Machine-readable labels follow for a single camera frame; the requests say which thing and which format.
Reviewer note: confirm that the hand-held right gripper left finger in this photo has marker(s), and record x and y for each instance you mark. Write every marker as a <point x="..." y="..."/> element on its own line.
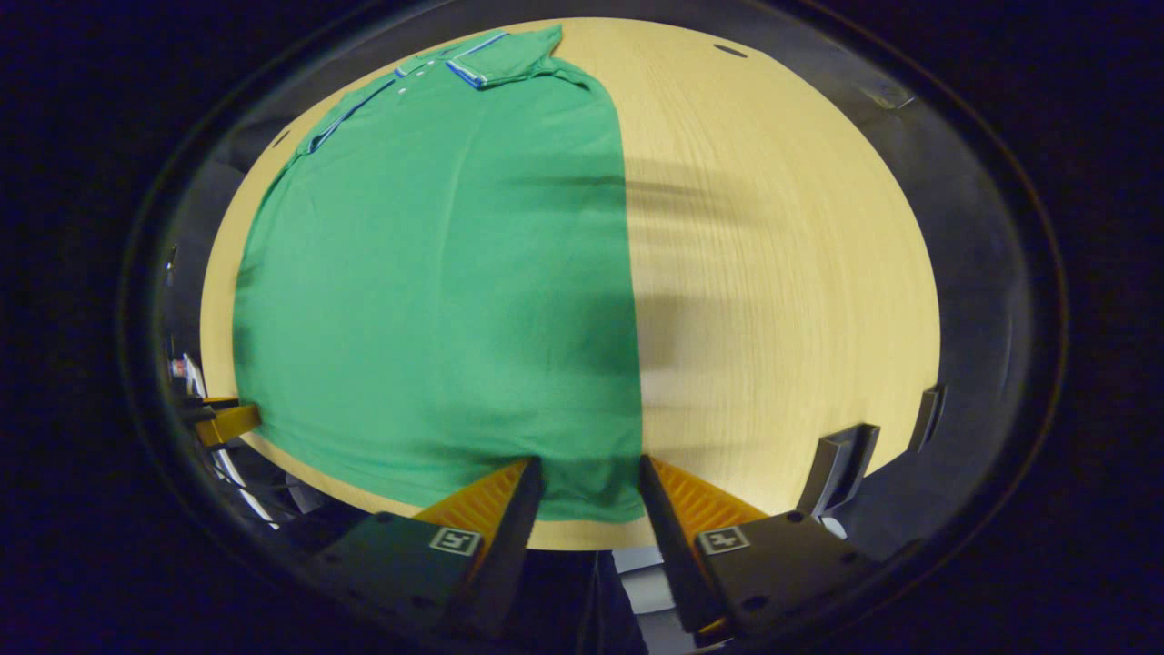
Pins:
<point x="509" y="546"/>

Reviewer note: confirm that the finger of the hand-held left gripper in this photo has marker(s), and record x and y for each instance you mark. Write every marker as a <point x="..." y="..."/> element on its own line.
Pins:
<point x="227" y="425"/>

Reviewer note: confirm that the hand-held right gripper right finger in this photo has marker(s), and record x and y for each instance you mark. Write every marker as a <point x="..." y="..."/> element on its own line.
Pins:
<point x="673" y="555"/>

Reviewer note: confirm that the green T-shirt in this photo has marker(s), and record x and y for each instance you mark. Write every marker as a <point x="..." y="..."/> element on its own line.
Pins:
<point x="436" y="273"/>

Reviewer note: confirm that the person's legs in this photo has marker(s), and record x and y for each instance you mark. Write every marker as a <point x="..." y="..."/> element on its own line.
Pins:
<point x="564" y="600"/>

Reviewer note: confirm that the black office chair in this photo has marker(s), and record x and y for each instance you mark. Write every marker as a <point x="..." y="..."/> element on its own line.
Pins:
<point x="837" y="464"/>

